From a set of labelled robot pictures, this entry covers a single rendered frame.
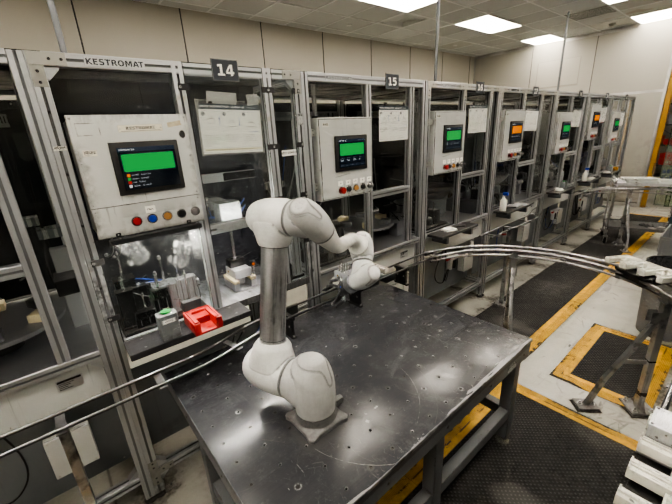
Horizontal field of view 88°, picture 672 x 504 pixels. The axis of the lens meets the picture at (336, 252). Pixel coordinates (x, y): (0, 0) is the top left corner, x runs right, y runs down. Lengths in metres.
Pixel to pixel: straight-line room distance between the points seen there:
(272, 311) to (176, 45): 4.67
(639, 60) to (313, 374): 8.69
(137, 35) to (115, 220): 4.06
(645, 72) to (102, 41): 8.76
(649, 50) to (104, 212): 8.95
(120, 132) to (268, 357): 1.03
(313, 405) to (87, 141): 1.26
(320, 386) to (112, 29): 4.87
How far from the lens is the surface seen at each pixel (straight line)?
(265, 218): 1.27
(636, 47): 9.31
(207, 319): 1.78
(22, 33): 5.33
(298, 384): 1.33
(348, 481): 1.33
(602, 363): 3.36
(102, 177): 1.63
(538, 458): 2.45
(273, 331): 1.38
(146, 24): 5.58
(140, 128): 1.66
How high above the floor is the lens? 1.73
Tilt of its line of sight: 19 degrees down
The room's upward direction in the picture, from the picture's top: 3 degrees counter-clockwise
